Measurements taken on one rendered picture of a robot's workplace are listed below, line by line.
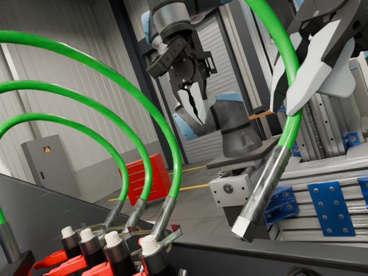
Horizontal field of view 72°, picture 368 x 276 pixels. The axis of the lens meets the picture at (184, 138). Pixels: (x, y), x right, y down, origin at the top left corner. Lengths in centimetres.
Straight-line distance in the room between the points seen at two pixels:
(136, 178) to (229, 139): 376
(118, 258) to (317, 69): 30
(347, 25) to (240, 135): 71
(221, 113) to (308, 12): 65
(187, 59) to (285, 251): 40
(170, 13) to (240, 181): 52
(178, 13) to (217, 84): 652
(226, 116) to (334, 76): 67
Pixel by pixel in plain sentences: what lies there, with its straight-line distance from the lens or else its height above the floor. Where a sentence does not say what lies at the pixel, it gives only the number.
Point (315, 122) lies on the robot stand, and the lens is 100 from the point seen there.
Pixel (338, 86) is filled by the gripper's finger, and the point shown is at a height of 119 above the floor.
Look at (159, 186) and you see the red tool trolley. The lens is 452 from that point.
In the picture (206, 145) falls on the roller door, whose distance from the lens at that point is 757.
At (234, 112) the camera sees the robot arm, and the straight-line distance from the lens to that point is 94.
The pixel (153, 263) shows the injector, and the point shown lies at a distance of 29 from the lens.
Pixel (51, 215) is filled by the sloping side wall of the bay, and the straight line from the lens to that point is 57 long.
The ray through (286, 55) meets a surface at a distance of 30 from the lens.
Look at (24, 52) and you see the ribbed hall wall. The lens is 814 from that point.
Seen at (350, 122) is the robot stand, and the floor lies 102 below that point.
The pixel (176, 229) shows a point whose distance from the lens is 32.
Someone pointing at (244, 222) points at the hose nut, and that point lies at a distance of 24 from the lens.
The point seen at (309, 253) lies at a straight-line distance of 49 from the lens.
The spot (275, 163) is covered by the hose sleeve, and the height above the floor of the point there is 114.
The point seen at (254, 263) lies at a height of 92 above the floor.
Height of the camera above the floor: 121
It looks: 3 degrees down
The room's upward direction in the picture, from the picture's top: 19 degrees counter-clockwise
